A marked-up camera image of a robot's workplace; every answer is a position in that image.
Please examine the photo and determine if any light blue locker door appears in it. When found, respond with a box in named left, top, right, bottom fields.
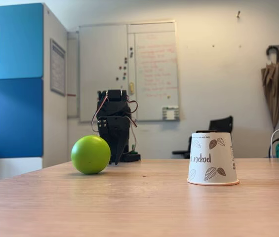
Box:
left=0, top=2, right=44, bottom=81

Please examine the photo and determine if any dark blue locker door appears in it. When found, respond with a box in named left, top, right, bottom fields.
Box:
left=0, top=78, right=44, bottom=159

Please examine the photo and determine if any brown folded umbrella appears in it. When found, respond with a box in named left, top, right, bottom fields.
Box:
left=261, top=61, right=279, bottom=130

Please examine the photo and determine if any green ball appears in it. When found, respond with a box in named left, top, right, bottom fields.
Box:
left=71, top=135, right=112, bottom=175

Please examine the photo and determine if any white paper cup leaf print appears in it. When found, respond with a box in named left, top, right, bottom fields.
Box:
left=187, top=131, right=240, bottom=186

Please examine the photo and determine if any black office chair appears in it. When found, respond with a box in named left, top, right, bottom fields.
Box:
left=172, top=116, right=234, bottom=159

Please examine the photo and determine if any large whiteboard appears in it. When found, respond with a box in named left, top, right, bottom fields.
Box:
left=78, top=21, right=181, bottom=123

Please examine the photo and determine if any narrow whiteboard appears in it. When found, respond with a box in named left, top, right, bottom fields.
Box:
left=67, top=31, right=80, bottom=119

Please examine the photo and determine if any black umbrella handle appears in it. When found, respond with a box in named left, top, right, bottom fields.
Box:
left=266, top=46, right=279, bottom=65

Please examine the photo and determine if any framed notice sheet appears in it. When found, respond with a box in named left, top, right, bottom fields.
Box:
left=50, top=38, right=67, bottom=97

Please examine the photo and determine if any blue locker cabinet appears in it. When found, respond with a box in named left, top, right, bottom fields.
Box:
left=0, top=2, right=69, bottom=184

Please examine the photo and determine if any red-black gripper servo cable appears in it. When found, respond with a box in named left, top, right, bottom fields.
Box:
left=91, top=95, right=110, bottom=132

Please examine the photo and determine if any red-black wrist servo cable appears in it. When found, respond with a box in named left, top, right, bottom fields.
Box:
left=126, top=100, right=139, bottom=128

